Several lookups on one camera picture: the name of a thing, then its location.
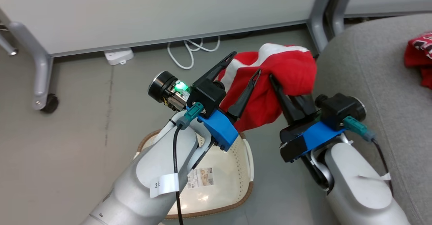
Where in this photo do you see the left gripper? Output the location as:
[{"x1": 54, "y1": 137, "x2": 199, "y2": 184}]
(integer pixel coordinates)
[{"x1": 165, "y1": 51, "x2": 262, "y2": 119}]

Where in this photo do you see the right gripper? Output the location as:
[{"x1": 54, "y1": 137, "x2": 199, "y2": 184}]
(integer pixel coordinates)
[{"x1": 269, "y1": 74, "x2": 322, "y2": 163}]

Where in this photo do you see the red garment with white stripes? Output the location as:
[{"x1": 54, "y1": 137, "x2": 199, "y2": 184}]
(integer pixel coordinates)
[{"x1": 217, "y1": 43, "x2": 318, "y2": 133}]

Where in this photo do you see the red Bulls jersey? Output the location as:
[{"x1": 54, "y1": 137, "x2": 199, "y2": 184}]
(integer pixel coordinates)
[{"x1": 404, "y1": 31, "x2": 432, "y2": 90}]

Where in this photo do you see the grey fabric sofa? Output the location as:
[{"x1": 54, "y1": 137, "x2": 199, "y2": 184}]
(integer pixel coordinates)
[{"x1": 313, "y1": 13, "x2": 432, "y2": 225}]

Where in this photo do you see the printed sticker in basket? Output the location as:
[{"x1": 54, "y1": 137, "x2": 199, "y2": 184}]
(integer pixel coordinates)
[{"x1": 187, "y1": 167, "x2": 214, "y2": 189}]

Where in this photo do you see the large white partition panel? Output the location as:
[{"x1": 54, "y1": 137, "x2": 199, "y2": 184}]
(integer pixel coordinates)
[{"x1": 0, "y1": 0, "x2": 338, "y2": 58}]

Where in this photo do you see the white laundry basket brown rim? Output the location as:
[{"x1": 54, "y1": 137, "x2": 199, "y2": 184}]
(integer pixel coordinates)
[{"x1": 133, "y1": 129, "x2": 254, "y2": 219}]

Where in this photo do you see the white power strip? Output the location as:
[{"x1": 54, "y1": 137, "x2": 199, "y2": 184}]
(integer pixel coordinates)
[{"x1": 104, "y1": 48, "x2": 135, "y2": 66}]

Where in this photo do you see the black caster wheel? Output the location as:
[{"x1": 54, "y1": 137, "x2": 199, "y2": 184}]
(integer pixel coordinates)
[{"x1": 40, "y1": 94, "x2": 59, "y2": 114}]

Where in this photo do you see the grey partition leg with caster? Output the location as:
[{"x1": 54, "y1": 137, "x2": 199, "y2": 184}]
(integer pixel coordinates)
[{"x1": 8, "y1": 22, "x2": 54, "y2": 111}]

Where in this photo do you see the grey metal table leg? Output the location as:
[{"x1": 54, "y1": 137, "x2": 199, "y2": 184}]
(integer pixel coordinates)
[{"x1": 0, "y1": 33, "x2": 18, "y2": 56}]

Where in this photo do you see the looped white power cable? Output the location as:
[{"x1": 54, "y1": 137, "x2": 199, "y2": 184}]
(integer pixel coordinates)
[{"x1": 167, "y1": 36, "x2": 221, "y2": 70}]

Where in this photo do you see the right arm cable teal connector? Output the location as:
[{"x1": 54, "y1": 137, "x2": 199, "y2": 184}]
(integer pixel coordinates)
[{"x1": 343, "y1": 116, "x2": 395, "y2": 196}]

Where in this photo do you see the arm cable teal connector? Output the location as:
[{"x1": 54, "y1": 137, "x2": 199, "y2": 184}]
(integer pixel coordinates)
[
  {"x1": 343, "y1": 116, "x2": 395, "y2": 196},
  {"x1": 172, "y1": 102, "x2": 205, "y2": 225}
]

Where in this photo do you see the left arm cable teal connector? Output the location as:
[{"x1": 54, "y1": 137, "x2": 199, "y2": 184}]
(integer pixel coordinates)
[{"x1": 172, "y1": 102, "x2": 205, "y2": 225}]

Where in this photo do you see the white paper cable tag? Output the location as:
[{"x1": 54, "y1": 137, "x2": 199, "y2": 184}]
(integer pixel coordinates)
[{"x1": 149, "y1": 172, "x2": 180, "y2": 199}]

